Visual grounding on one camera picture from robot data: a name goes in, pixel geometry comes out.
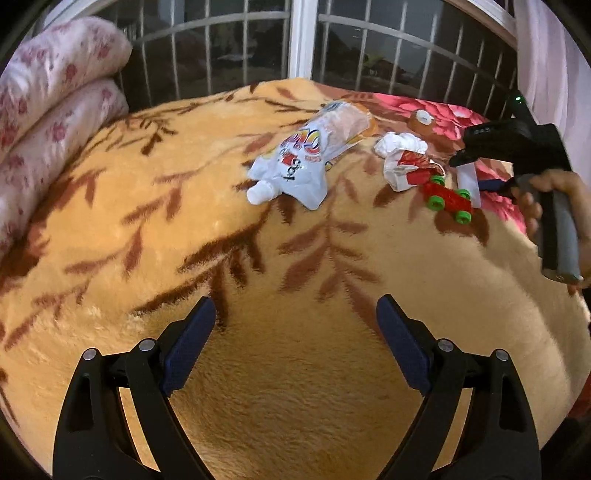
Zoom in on white refill pouch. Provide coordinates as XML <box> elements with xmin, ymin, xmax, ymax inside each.
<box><xmin>246</xmin><ymin>100</ymin><xmax>377</xmax><ymax>211</ymax></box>

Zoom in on white tissue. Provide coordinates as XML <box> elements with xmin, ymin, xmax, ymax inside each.
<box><xmin>374</xmin><ymin>132</ymin><xmax>428</xmax><ymax>159</ymax></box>

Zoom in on person right hand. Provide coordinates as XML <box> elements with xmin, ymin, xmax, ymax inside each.
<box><xmin>511</xmin><ymin>169</ymin><xmax>591</xmax><ymax>296</ymax></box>

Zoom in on red toy car green wheels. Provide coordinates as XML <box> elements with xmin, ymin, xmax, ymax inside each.
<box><xmin>420</xmin><ymin>175</ymin><xmax>473</xmax><ymax>225</ymax></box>

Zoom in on white curtain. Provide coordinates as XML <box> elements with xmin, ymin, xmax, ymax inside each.
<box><xmin>514</xmin><ymin>1</ymin><xmax>590</xmax><ymax>179</ymax></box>

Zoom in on red white crumpled paper wrapper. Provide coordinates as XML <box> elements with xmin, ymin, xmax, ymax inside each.
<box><xmin>384</xmin><ymin>150</ymin><xmax>446</xmax><ymax>192</ymax></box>

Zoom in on yellow floral plush blanket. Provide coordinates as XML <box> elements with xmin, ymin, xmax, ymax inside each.
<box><xmin>1</xmin><ymin>80</ymin><xmax>590</xmax><ymax>479</ymax></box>

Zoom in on pink floral folded quilt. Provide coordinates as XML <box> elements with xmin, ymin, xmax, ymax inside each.
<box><xmin>1</xmin><ymin>16</ymin><xmax>132</xmax><ymax>253</ymax></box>

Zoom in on white window frame with bars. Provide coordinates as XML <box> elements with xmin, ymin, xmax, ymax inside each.
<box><xmin>45</xmin><ymin>0</ymin><xmax>521</xmax><ymax>121</ymax></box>

